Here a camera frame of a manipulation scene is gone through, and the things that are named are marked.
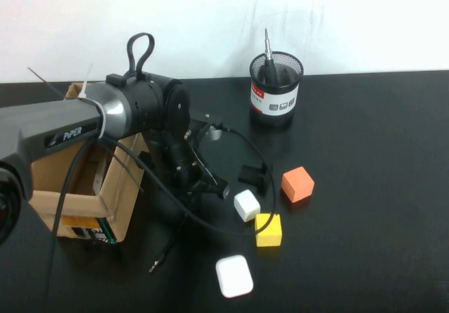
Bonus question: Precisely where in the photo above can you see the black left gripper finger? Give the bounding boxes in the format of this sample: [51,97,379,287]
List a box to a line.
[187,181,211,198]
[206,175,232,201]

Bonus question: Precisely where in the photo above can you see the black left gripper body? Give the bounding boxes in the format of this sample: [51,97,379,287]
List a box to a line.
[159,114,215,195]

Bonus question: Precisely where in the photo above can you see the thin black screwdriver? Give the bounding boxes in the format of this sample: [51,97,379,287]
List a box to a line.
[149,214,189,274]

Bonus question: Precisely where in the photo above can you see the red-handled scissors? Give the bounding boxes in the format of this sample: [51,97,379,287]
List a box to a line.
[93,153,108,197]

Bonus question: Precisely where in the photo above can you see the white foam block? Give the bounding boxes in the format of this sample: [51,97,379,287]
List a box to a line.
[233,188,262,222]

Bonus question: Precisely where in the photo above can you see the yellow foam block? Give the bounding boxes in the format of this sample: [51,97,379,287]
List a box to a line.
[254,213,283,247]

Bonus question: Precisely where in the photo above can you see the orange foam block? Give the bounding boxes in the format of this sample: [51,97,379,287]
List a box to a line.
[281,166,316,204]

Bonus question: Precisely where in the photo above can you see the white earbud case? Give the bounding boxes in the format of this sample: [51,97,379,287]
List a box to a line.
[215,253,255,298]

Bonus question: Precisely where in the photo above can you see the black mesh pen holder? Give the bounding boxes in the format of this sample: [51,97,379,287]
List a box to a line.
[248,51,304,128]

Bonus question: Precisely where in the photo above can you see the open brown cardboard box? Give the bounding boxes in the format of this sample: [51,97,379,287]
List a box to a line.
[27,83,150,246]

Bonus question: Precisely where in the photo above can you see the black zip tie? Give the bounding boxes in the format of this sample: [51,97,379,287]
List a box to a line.
[27,67,67,100]

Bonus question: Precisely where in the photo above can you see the black plastic bracket part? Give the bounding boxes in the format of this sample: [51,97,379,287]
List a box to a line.
[237,164,271,194]

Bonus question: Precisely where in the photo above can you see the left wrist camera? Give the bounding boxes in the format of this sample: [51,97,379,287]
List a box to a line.
[190,108,225,142]

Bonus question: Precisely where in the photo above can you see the black left camera cable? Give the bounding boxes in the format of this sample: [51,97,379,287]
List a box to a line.
[105,126,278,237]

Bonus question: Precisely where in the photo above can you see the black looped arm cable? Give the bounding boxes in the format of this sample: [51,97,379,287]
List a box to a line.
[125,32,156,81]

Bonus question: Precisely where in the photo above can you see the black hanging arm cable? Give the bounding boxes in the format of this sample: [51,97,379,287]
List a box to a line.
[41,138,98,313]

